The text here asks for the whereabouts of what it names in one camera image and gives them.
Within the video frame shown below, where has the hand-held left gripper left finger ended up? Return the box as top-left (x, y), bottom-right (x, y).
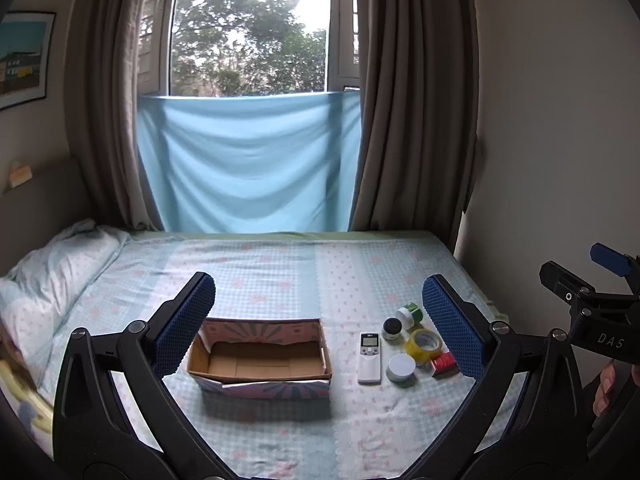
top-left (52, 271), bottom-right (236, 480)

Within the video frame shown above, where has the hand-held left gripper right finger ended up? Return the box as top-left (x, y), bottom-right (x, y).
top-left (405, 274), bottom-right (592, 480)

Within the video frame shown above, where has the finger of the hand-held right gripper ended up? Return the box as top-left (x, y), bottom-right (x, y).
top-left (589, 242), bottom-right (640, 281)
top-left (539, 260), bottom-right (601, 311)

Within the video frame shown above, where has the yellow tape roll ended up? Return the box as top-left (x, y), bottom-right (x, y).
top-left (405, 328), bottom-right (442, 362)

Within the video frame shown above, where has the small red box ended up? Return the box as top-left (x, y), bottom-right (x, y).
top-left (430, 351), bottom-right (459, 377)

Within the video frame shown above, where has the white jar with green label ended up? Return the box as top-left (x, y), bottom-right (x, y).
top-left (396, 301), bottom-right (425, 330)

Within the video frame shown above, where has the round white jar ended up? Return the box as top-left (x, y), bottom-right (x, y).
top-left (386, 353), bottom-right (417, 383)

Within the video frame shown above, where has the cardboard box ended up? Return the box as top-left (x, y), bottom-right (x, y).
top-left (186, 317), bottom-right (333, 401)

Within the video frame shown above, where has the white remote control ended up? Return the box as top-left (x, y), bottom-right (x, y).
top-left (357, 331), bottom-right (382, 386)

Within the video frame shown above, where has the person's right hand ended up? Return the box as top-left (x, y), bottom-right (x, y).
top-left (592, 361), bottom-right (634, 418)

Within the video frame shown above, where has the checked printed bed sheet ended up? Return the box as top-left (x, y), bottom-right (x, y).
top-left (0, 230), bottom-right (511, 480)

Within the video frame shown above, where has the pillow with printed cover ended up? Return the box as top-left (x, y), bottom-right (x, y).
top-left (0, 218), bottom-right (131, 361)

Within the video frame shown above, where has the pale yellow cloth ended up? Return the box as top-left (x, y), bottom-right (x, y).
top-left (0, 325), bottom-right (56, 436)

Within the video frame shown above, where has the light blue hanging cloth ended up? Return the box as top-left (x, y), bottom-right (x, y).
top-left (136, 89), bottom-right (362, 235)

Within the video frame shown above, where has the grey bed headboard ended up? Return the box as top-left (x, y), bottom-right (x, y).
top-left (0, 157), bottom-right (96, 281)

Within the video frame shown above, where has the beige curtain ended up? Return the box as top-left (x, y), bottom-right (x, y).
top-left (350, 0), bottom-right (481, 251)
top-left (65, 0), bottom-right (173, 231)

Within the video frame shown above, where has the tan sticky note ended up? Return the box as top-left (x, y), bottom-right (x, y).
top-left (7, 160), bottom-right (33, 188)

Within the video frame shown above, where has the window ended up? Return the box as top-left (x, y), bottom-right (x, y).
top-left (137, 0), bottom-right (362, 98)

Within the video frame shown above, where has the framed wall poster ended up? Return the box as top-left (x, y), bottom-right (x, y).
top-left (0, 11), bottom-right (57, 111)

